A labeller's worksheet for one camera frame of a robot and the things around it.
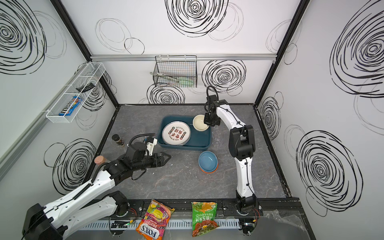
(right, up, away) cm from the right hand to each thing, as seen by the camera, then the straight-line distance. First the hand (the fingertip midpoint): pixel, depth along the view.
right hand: (206, 123), depth 98 cm
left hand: (-21, -17, -22) cm, 35 cm away
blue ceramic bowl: (0, -21, -13) cm, 25 cm away
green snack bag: (-3, -41, -31) cm, 52 cm away
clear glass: (+7, -12, +1) cm, 14 cm away
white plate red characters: (-20, -7, +2) cm, 21 cm away
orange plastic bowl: (+1, -27, -15) cm, 31 cm away
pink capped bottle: (-59, -19, -19) cm, 64 cm away
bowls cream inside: (-5, +1, +1) cm, 5 cm away
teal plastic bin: (-5, -11, -1) cm, 12 cm away
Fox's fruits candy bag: (-27, -45, -31) cm, 61 cm away
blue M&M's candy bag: (-68, +7, -28) cm, 74 cm away
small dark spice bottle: (-55, -9, -8) cm, 56 cm away
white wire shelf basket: (-71, +31, -6) cm, 78 cm away
